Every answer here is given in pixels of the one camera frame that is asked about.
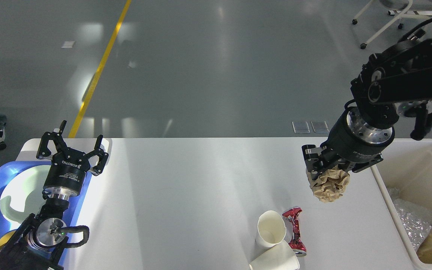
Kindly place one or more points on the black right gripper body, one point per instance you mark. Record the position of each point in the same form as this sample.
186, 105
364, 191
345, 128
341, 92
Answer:
355, 140

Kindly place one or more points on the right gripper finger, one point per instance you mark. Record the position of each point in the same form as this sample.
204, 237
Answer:
357, 167
320, 159

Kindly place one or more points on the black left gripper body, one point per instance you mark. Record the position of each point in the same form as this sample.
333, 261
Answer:
67, 174

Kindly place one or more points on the brown paper ball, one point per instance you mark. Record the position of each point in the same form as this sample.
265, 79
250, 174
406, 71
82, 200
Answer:
330, 185

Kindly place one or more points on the foil sheet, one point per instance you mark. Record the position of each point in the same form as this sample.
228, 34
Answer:
416, 220

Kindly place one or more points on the dark grey mug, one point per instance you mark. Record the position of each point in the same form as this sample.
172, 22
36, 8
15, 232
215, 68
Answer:
6, 237

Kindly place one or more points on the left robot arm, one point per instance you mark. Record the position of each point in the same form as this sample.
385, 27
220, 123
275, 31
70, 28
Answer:
39, 242

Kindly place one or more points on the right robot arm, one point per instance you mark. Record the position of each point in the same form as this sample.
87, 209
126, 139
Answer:
395, 82

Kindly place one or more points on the floor outlet cover right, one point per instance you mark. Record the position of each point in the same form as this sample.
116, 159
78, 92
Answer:
320, 127

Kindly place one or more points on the floor outlet cover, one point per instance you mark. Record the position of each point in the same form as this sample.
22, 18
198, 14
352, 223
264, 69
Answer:
320, 127
301, 127

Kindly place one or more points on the floor outlet cover left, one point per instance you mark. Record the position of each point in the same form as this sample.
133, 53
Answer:
301, 127

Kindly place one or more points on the beige waste bin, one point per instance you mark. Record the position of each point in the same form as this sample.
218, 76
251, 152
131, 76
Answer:
406, 165

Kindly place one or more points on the white paper cup upright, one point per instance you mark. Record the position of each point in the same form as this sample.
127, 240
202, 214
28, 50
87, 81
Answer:
271, 229

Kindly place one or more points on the crushed red soda can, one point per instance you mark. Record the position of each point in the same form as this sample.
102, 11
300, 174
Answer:
295, 243

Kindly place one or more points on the white paper cup lying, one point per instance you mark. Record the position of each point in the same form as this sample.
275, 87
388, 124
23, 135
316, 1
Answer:
279, 257

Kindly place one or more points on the white office chair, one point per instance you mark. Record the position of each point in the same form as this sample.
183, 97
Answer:
399, 9

